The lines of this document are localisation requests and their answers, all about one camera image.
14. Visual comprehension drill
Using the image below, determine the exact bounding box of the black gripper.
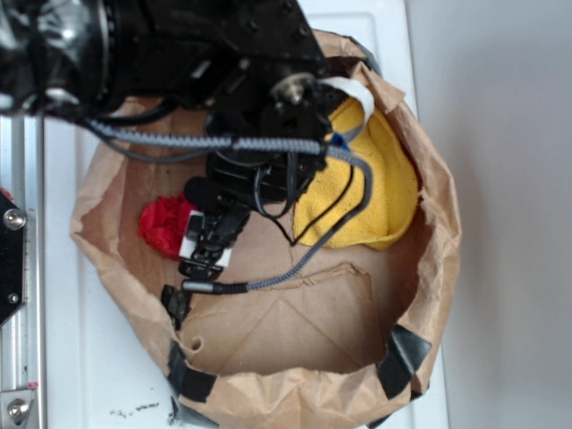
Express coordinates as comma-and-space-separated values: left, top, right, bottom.
179, 105, 329, 280

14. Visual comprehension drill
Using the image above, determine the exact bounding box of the red paper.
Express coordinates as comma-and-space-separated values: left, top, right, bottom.
138, 194, 196, 260

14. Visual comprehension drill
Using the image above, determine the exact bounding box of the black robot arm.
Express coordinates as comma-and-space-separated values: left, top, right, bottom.
1, 1, 332, 281

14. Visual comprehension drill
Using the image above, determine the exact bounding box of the yellow cloth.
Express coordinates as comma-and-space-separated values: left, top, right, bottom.
292, 109, 418, 250

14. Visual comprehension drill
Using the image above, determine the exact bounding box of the blue cylinder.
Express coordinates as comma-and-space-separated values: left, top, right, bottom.
329, 132, 349, 151

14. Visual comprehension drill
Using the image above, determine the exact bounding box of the brown paper bag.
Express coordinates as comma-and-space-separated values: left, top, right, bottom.
71, 31, 462, 428

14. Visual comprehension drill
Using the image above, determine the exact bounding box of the white tape roll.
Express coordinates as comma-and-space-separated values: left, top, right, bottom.
319, 77, 375, 143

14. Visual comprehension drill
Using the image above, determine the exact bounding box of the grey braided cable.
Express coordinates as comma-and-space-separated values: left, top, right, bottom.
84, 118, 374, 296

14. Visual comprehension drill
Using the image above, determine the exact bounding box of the black bracket on rail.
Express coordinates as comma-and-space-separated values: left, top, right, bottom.
0, 191, 27, 325

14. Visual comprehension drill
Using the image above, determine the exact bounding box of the aluminium rail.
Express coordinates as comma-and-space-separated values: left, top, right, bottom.
1, 117, 47, 428

